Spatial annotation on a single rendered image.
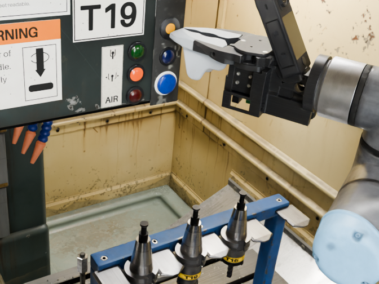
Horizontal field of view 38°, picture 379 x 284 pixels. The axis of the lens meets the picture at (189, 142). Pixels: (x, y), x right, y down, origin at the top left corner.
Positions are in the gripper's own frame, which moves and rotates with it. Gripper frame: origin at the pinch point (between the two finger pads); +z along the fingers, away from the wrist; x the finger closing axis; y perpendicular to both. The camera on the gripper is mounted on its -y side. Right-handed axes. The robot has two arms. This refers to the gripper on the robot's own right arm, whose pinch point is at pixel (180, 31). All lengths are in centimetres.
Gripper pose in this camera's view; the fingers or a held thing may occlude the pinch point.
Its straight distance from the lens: 75.1
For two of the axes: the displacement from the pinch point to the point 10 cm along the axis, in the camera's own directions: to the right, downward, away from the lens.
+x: 4.6, -4.0, 7.9
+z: -8.8, -3.0, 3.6
